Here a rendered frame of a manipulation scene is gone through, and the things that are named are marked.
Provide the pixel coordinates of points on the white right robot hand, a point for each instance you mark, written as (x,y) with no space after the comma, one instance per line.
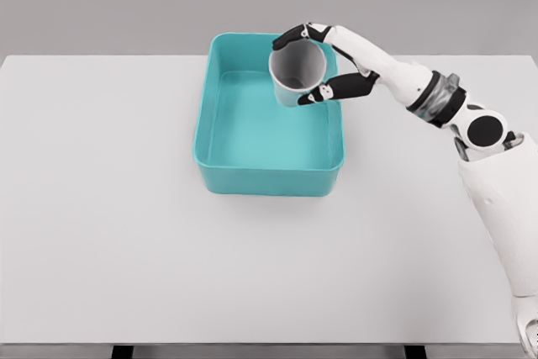
(361,54)

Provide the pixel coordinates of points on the white paper cup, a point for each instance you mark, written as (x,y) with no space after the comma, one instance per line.
(296,69)

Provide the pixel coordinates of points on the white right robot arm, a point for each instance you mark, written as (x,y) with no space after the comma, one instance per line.
(487,157)

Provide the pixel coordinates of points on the teal plastic basket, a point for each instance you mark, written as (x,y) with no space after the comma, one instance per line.
(269,140)

